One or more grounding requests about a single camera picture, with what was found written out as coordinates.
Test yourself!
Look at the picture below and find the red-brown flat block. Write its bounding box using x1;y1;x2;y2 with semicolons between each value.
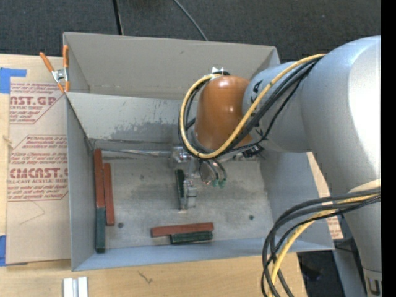
93;148;106;210
150;222;215;238
103;162;116;227

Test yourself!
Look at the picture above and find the grey metal bin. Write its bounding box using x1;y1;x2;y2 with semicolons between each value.
62;32;335;272

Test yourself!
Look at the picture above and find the dark green flat block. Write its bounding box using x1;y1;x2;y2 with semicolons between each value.
169;231;214;245
95;207;107;254

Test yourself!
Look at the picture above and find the brown cardboard board red print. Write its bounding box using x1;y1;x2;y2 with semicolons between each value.
0;53;345;267

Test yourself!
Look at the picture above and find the black cylinder on white bracket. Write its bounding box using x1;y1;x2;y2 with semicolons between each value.
232;144;266;162

